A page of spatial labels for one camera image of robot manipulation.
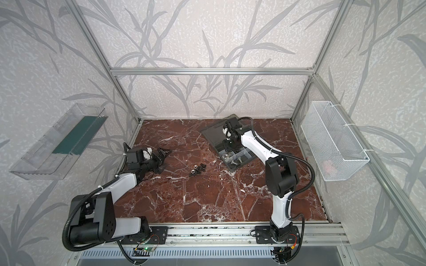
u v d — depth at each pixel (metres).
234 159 0.98
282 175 0.50
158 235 0.73
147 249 0.70
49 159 0.63
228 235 0.75
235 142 0.67
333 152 0.63
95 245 0.45
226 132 0.84
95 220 0.42
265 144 0.56
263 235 0.73
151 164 0.77
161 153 0.80
